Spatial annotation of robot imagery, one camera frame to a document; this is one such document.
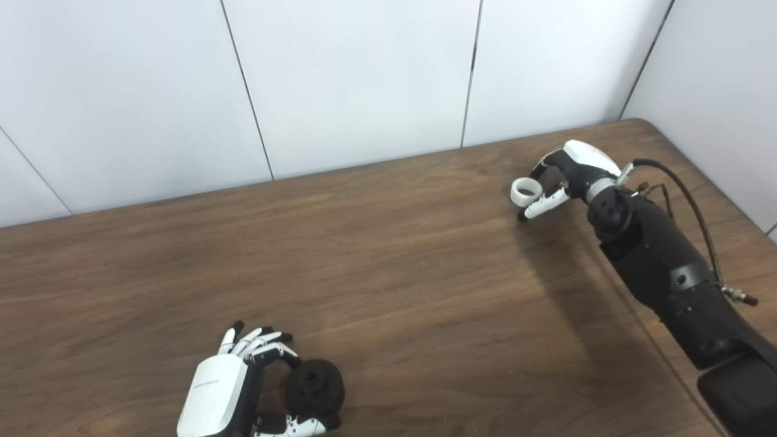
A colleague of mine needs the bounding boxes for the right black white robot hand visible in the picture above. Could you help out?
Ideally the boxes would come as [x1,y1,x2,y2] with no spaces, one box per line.
[517,140,623,222]

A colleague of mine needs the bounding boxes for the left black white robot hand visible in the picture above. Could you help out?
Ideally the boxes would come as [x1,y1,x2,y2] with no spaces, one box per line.
[177,320,342,437]

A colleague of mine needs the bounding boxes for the white ring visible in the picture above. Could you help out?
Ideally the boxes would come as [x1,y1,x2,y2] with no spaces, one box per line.
[510,177,544,208]

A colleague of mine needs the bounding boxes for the round black part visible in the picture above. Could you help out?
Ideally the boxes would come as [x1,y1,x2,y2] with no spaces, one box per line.
[284,359,345,418]

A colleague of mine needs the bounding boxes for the thin black wire loop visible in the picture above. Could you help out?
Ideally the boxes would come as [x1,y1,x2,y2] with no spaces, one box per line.
[636,182,676,220]

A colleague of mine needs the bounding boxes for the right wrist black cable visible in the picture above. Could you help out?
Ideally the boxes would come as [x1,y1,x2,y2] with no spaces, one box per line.
[619,158,759,306]

